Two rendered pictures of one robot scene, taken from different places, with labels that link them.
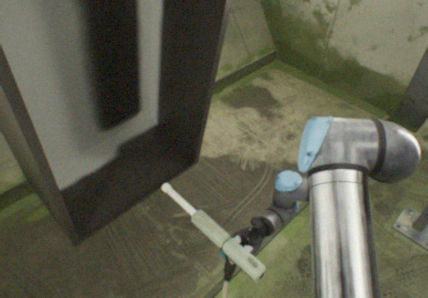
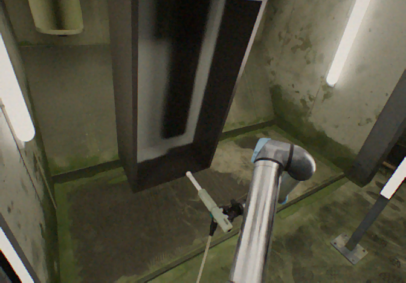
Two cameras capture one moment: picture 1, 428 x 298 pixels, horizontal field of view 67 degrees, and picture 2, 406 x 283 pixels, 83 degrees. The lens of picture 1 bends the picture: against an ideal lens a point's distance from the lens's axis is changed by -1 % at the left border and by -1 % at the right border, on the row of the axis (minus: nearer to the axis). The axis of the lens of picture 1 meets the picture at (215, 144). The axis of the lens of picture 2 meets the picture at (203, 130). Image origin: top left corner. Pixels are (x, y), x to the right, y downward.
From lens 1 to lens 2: 37 cm
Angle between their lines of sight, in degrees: 15
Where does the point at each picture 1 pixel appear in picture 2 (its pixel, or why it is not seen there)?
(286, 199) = not seen: hidden behind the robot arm
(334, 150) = (266, 152)
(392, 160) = (295, 162)
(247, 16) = (260, 95)
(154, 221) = (177, 199)
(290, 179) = not seen: hidden behind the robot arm
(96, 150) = (156, 148)
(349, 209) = (267, 178)
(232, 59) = (246, 118)
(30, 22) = (145, 77)
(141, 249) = (165, 213)
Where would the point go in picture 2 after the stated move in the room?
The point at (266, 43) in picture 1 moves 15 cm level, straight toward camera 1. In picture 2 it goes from (269, 113) to (267, 118)
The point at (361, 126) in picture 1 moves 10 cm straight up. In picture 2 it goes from (283, 144) to (290, 123)
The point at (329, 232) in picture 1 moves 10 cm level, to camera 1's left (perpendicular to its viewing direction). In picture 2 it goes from (255, 186) to (228, 180)
